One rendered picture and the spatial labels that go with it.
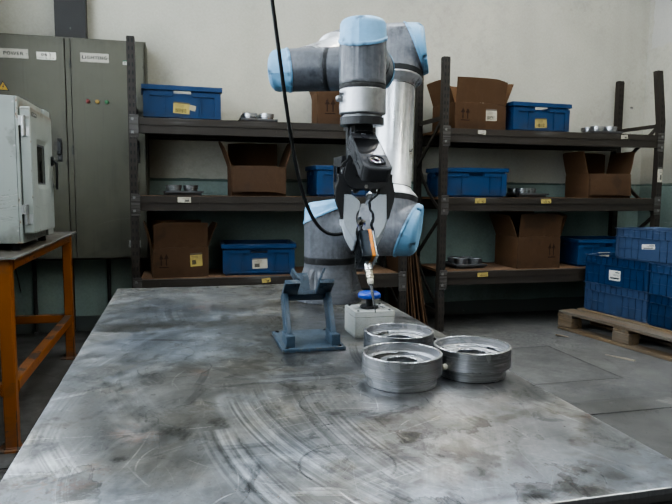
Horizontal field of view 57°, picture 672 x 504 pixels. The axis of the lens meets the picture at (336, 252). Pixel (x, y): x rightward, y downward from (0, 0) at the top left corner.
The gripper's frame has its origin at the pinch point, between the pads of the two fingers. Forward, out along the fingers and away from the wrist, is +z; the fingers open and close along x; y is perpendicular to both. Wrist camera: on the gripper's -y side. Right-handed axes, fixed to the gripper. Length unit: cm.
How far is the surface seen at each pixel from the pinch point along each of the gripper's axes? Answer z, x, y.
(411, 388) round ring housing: 15.9, 0.8, -25.3
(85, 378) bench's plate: 16.5, 40.9, -10.7
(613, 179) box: -17, -299, 338
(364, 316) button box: 12.9, -1.3, 3.9
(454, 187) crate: -10, -165, 340
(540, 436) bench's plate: 16.5, -7.6, -40.8
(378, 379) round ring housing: 14.9, 4.6, -23.9
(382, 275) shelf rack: 53, -106, 328
